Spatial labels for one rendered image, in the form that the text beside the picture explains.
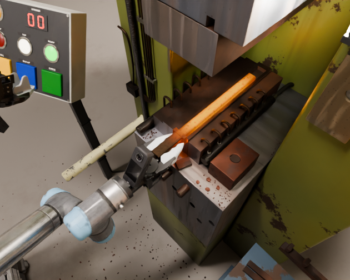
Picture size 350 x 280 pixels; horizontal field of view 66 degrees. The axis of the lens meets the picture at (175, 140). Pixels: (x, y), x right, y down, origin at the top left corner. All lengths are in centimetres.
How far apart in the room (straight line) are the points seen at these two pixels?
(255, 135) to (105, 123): 143
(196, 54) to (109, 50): 223
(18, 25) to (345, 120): 93
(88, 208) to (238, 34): 50
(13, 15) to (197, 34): 67
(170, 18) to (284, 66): 60
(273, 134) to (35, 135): 176
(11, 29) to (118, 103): 132
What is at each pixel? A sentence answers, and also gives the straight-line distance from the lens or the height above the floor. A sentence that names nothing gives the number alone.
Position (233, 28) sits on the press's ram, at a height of 139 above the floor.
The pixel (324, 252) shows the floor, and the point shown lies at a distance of 187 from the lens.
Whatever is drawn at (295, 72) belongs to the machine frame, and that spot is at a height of 99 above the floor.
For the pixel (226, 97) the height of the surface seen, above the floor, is 101.
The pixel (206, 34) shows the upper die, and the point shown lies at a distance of 50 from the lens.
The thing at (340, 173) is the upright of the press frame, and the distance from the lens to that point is 73.
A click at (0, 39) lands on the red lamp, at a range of 109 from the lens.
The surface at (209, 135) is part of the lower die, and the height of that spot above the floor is 99.
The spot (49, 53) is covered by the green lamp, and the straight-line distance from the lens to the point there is 96.
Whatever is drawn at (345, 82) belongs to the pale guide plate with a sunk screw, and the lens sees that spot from 56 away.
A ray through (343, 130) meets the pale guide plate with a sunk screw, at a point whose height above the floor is 121.
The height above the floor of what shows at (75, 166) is 64.
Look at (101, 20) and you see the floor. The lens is 317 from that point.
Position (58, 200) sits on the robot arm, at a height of 92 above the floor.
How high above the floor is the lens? 164
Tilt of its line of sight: 56 degrees down
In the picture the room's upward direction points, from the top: straight up
